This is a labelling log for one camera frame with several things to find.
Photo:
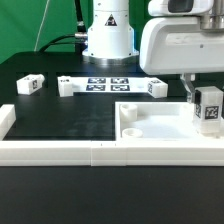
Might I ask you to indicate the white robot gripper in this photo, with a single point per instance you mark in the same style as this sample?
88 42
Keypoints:
176 45

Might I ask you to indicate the white square tabletop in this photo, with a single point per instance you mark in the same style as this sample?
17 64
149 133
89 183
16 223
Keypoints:
158 121

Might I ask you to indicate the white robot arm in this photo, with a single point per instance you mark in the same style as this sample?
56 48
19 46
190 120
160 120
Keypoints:
111 38

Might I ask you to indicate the white fiducial marker sheet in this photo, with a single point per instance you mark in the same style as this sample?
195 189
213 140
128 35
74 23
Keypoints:
109 84

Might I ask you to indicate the white U-shaped fence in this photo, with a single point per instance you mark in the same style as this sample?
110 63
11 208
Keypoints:
126 152

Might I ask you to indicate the green backdrop curtain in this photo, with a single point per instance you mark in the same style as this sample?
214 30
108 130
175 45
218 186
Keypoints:
20 21

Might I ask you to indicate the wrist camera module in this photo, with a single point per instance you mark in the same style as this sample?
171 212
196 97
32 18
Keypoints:
179 7

